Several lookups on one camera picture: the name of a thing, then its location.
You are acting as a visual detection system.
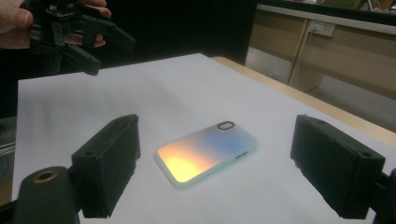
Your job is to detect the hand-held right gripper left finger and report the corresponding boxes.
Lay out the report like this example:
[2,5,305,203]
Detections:
[70,113,142,219]

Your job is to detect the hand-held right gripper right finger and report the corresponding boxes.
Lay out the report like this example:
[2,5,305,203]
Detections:
[290,114,387,220]

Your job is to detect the black curtain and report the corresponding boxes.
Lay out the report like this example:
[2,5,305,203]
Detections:
[0,0,259,119]

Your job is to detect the light wooden table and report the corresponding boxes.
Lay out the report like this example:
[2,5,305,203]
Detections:
[210,55,396,148]

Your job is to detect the aluminium floor rail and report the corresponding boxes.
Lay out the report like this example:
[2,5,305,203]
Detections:
[0,141,17,157]

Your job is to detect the wooden shelf frame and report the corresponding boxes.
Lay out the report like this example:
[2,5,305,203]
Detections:
[246,0,396,132]

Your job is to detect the white wall socket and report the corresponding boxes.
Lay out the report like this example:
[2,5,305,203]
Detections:
[307,20,336,37]

